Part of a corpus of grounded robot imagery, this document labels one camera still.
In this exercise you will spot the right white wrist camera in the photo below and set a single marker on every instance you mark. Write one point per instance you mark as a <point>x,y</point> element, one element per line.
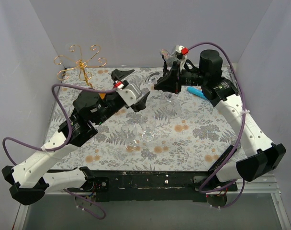
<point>180,52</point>

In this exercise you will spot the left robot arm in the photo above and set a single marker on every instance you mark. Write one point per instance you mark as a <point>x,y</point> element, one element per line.
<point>31,179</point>

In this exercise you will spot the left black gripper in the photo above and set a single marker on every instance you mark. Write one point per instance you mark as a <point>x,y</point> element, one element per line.
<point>121,80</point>

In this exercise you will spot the glitter microphone on stand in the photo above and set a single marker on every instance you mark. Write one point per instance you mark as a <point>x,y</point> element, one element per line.
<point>167,56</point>

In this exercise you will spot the floral tablecloth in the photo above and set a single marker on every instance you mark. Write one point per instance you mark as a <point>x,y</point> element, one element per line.
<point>186,135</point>

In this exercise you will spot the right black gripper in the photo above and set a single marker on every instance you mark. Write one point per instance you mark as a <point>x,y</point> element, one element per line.
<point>175,78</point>

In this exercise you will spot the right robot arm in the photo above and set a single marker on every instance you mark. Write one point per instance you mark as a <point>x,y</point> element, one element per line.
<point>262,155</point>

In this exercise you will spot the gold wire wine glass rack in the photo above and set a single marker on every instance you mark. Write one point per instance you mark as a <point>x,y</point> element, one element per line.
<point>80,64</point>

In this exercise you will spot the blue cylinder toy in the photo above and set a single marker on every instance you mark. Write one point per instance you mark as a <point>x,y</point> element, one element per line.
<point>196,92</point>

